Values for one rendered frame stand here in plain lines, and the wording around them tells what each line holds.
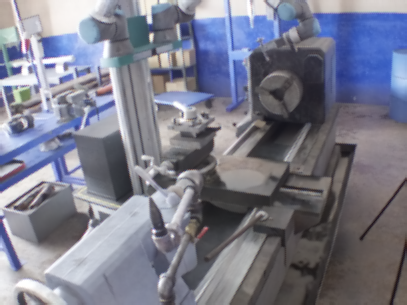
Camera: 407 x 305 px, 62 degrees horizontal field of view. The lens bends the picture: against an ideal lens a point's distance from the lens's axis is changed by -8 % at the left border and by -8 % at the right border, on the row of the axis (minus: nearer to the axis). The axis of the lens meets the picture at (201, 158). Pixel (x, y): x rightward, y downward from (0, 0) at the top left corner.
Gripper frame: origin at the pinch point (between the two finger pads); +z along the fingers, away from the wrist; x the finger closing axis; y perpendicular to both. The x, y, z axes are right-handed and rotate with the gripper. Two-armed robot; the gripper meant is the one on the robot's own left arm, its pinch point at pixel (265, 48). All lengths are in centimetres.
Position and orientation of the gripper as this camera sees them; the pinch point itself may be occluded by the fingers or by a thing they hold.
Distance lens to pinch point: 223.7
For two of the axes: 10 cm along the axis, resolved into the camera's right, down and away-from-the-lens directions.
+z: -8.1, 2.7, 5.2
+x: -3.9, 4.0, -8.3
